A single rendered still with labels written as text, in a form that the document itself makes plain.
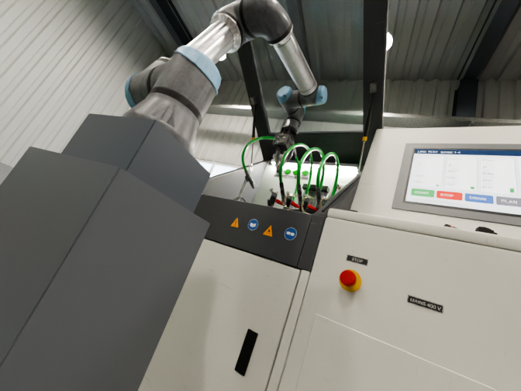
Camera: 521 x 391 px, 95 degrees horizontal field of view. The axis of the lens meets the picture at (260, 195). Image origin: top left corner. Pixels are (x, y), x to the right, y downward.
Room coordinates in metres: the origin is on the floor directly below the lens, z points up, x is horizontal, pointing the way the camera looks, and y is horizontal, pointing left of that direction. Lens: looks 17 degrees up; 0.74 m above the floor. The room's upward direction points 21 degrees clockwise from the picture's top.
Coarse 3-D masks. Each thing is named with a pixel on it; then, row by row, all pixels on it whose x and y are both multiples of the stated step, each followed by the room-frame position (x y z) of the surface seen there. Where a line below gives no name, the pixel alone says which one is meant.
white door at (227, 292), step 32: (224, 256) 0.81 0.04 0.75; (256, 256) 0.75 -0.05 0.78; (192, 288) 0.85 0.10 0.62; (224, 288) 0.78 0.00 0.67; (256, 288) 0.72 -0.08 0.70; (288, 288) 0.67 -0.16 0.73; (192, 320) 0.82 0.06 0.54; (224, 320) 0.76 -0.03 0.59; (256, 320) 0.71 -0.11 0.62; (160, 352) 0.86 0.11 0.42; (192, 352) 0.80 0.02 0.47; (224, 352) 0.74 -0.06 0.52; (256, 352) 0.69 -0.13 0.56; (160, 384) 0.83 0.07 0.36; (192, 384) 0.77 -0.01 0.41; (224, 384) 0.72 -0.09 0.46; (256, 384) 0.67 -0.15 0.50
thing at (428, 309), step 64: (448, 128) 0.78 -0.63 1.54; (512, 128) 0.67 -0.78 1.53; (384, 192) 0.80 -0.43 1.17; (320, 256) 0.64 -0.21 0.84; (384, 256) 0.55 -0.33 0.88; (448, 256) 0.48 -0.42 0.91; (512, 256) 0.43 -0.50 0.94; (320, 320) 0.61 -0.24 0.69; (384, 320) 0.54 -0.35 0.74; (448, 320) 0.48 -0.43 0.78; (512, 320) 0.42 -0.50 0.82; (320, 384) 0.59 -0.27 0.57; (384, 384) 0.53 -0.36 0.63; (448, 384) 0.47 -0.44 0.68; (512, 384) 0.42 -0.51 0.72
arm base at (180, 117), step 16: (160, 96) 0.40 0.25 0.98; (176, 96) 0.41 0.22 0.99; (128, 112) 0.40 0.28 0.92; (144, 112) 0.39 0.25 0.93; (160, 112) 0.40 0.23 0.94; (176, 112) 0.41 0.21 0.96; (192, 112) 0.43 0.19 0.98; (176, 128) 0.41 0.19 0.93; (192, 128) 0.44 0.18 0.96; (192, 144) 0.45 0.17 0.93
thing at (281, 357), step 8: (304, 272) 0.65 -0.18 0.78; (304, 280) 0.65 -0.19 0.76; (296, 288) 0.66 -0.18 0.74; (304, 288) 0.65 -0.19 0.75; (296, 296) 0.65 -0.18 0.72; (296, 304) 0.65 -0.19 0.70; (296, 312) 0.65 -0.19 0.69; (288, 320) 0.66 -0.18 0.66; (296, 320) 0.65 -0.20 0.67; (288, 328) 0.65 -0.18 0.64; (288, 336) 0.65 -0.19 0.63; (280, 344) 0.66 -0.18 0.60; (288, 344) 0.65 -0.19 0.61; (280, 352) 0.65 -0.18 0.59; (280, 360) 0.65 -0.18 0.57; (280, 368) 0.65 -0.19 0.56; (272, 376) 0.66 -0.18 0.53; (280, 376) 0.65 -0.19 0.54; (272, 384) 0.65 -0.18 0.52
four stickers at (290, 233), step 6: (234, 216) 0.82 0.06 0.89; (234, 222) 0.82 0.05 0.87; (240, 222) 0.80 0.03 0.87; (252, 222) 0.78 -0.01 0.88; (258, 222) 0.76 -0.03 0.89; (252, 228) 0.77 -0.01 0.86; (264, 228) 0.75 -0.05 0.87; (270, 228) 0.74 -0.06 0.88; (288, 228) 0.70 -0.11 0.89; (294, 228) 0.69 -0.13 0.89; (264, 234) 0.74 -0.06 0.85; (270, 234) 0.73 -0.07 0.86; (288, 234) 0.70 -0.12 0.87; (294, 234) 0.69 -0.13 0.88; (294, 240) 0.68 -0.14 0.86
